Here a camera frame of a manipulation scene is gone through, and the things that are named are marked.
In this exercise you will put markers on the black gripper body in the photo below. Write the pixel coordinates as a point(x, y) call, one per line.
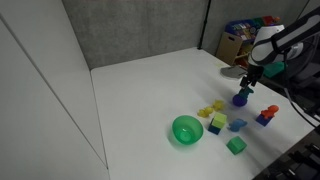
point(255, 74)

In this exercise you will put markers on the teal green toy figure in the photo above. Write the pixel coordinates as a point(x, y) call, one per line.
point(246, 92)

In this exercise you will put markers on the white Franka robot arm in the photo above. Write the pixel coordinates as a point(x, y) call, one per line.
point(283, 40)

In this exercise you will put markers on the blue spiky ball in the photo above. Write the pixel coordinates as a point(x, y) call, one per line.
point(239, 100)

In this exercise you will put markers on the orange toy figure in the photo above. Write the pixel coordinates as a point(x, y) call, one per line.
point(270, 111)

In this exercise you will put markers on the light blue toy figure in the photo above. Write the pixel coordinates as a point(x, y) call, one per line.
point(237, 124)

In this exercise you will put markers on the colourful toy box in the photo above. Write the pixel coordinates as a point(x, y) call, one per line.
point(246, 28)

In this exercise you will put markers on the small yellow toy figure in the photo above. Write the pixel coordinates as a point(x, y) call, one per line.
point(205, 112)

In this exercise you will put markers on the green translucent bowl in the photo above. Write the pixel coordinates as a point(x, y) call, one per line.
point(187, 130)

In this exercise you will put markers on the blue block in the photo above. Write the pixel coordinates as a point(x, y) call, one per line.
point(263, 120)

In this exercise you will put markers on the cardboard box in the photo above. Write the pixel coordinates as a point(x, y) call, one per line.
point(228, 48)

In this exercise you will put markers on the lime green cube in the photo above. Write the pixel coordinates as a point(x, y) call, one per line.
point(219, 120)

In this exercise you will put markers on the black tripod pole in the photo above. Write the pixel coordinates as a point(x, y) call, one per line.
point(204, 25)

